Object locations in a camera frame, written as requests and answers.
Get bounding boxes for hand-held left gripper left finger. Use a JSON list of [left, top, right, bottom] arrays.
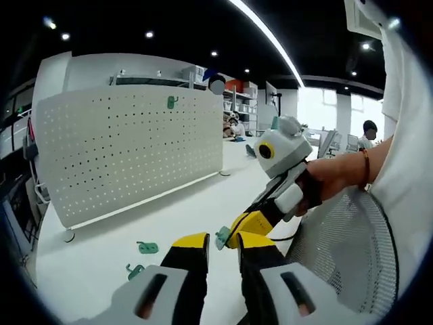
[[76, 232, 211, 325]]

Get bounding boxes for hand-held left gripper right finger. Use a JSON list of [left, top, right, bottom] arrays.
[[236, 231, 360, 325]]

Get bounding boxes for white perforated mounting plate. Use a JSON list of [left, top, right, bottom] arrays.
[[35, 83, 225, 243]]

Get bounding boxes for person's right hand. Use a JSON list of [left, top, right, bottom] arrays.
[[293, 158, 340, 218]]

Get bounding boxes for white storage shelves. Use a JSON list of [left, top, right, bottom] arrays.
[[223, 79, 260, 135]]

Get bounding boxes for grey mesh office chair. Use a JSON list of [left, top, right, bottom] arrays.
[[283, 187, 401, 316]]

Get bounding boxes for long ceiling light strip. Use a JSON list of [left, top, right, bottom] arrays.
[[229, 0, 304, 88]]

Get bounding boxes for person's white shirt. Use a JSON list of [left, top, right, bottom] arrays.
[[367, 26, 433, 307]]

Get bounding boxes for grey metal rack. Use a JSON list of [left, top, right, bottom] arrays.
[[109, 65, 208, 91]]

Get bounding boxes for dark equipment rack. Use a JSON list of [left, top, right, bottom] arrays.
[[0, 162, 43, 253]]

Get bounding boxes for white cabinet block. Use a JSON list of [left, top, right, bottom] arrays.
[[32, 50, 113, 103]]

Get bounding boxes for black cable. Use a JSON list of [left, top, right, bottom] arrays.
[[269, 223, 302, 242]]

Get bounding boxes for red bead bracelet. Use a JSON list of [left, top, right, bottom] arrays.
[[359, 148, 372, 191]]

